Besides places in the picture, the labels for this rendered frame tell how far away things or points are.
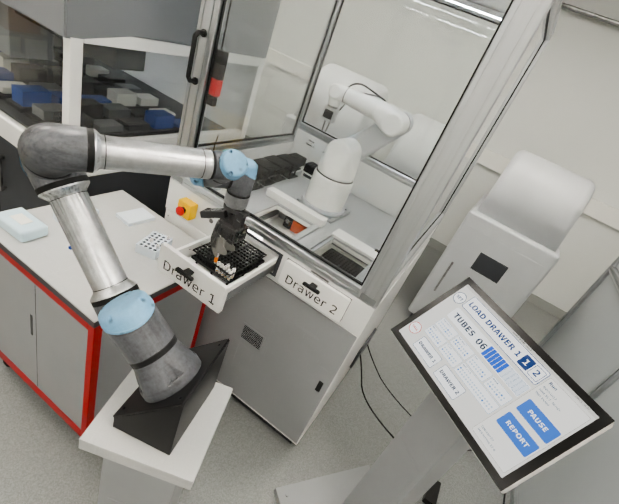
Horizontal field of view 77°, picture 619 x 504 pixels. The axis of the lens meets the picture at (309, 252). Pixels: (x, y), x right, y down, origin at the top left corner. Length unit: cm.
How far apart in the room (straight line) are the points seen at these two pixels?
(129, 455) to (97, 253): 48
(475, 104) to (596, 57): 326
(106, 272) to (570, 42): 408
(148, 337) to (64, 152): 42
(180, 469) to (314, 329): 74
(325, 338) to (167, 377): 76
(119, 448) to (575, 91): 420
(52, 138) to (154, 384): 56
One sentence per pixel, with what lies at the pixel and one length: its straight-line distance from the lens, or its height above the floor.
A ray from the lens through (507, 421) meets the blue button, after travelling 119.
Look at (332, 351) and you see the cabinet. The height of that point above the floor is 67.
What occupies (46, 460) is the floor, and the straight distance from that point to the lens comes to 197.
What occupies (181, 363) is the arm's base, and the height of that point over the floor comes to 97.
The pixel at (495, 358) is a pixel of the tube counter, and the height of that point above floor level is 111.
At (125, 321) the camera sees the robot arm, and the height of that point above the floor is 105.
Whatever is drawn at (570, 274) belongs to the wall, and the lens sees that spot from 471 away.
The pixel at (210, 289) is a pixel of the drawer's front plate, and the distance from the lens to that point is 131.
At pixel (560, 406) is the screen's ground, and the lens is 120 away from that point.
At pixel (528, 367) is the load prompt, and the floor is 115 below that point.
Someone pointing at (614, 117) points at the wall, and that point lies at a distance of 442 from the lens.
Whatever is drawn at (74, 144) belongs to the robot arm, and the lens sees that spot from 95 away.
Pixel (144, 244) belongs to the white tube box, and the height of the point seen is 80.
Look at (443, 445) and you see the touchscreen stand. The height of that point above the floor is 78.
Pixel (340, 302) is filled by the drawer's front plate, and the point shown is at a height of 90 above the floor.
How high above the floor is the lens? 172
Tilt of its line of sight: 30 degrees down
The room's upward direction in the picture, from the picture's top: 23 degrees clockwise
